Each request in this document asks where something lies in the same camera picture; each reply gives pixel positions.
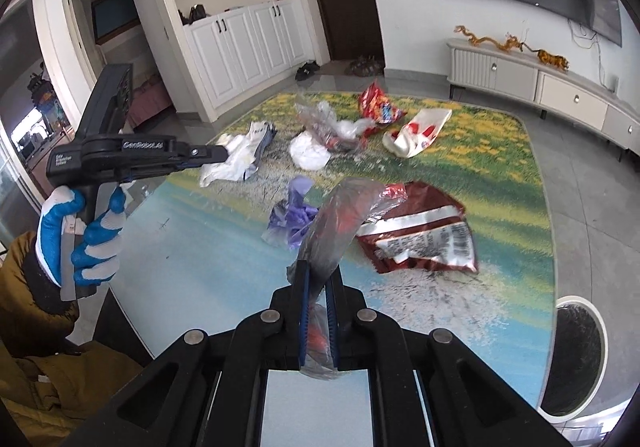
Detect red snack packet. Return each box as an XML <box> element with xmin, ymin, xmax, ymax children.
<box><xmin>357</xmin><ymin>80</ymin><xmax>407</xmax><ymax>128</ymax></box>

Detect clear plastic wrapper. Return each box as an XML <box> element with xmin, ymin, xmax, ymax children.
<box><xmin>286</xmin><ymin>177</ymin><xmax>409</xmax><ymax>381</ymax></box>

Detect white panelled cabinet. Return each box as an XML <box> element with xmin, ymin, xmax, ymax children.
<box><xmin>116</xmin><ymin>0</ymin><xmax>332</xmax><ymax>124</ymax></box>

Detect orange dragon figurine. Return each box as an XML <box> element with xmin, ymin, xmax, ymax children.
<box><xmin>491</xmin><ymin>31</ymin><xmax>527</xmax><ymax>52</ymax></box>
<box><xmin>453</xmin><ymin>25</ymin><xmax>490</xmax><ymax>49</ymax></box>

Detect flower printed table mat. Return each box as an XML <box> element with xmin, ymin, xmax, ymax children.
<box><xmin>106</xmin><ymin>90</ymin><xmax>557</xmax><ymax>414</ymax></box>

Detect orange tiger figurine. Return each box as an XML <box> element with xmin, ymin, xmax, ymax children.
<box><xmin>537</xmin><ymin>49</ymin><xmax>571</xmax><ymax>74</ymax></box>

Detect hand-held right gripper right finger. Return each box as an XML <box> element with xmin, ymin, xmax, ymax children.
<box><xmin>324</xmin><ymin>267</ymin><xmax>572</xmax><ymax>447</ymax></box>

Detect white bin with black bag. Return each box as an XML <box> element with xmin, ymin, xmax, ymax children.
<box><xmin>541</xmin><ymin>295</ymin><xmax>609</xmax><ymax>418</ymax></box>

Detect white wrapper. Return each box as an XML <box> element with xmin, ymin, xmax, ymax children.
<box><xmin>198</xmin><ymin>133</ymin><xmax>262</xmax><ymax>188</ymax></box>

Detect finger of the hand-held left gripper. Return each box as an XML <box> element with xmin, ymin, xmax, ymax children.
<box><xmin>167</xmin><ymin>143</ymin><xmax>230</xmax><ymax>173</ymax></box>

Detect dark framed wall panel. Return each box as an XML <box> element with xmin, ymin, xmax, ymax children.
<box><xmin>91</xmin><ymin>0</ymin><xmax>134</xmax><ymax>46</ymax></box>

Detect clear bag with red scraps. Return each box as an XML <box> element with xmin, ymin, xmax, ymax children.
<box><xmin>294</xmin><ymin>102</ymin><xmax>374</xmax><ymax>154</ymax></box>

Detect white and red plastic bag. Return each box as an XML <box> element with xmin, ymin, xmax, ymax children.
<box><xmin>382</xmin><ymin>108</ymin><xmax>454</xmax><ymax>158</ymax></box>

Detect black television cable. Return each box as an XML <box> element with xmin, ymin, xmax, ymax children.
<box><xmin>569</xmin><ymin>18</ymin><xmax>622</xmax><ymax>80</ymax></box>

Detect person's left forearm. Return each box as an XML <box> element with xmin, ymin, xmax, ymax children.
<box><xmin>0</xmin><ymin>231</ymin><xmax>148</xmax><ymax>447</ymax></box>

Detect white television cabinet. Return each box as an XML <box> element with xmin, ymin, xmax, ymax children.
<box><xmin>446</xmin><ymin>38</ymin><xmax>640</xmax><ymax>164</ymax></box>

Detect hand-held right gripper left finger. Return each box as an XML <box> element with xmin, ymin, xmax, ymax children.
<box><xmin>66</xmin><ymin>261</ymin><xmax>313</xmax><ymax>447</ymax></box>

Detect white blue printed packet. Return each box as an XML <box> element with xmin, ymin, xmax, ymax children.
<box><xmin>247</xmin><ymin>121</ymin><xmax>279</xmax><ymax>174</ymax></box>

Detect brown slippers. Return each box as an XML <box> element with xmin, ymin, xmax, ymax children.
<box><xmin>347</xmin><ymin>56</ymin><xmax>386</xmax><ymax>77</ymax></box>

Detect purple plastic bag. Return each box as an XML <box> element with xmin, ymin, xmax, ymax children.
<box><xmin>262</xmin><ymin>176</ymin><xmax>321</xmax><ymax>249</ymax></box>

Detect dark red snack bag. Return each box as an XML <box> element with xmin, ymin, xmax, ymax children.
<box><xmin>356</xmin><ymin>181</ymin><xmax>480</xmax><ymax>276</ymax></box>

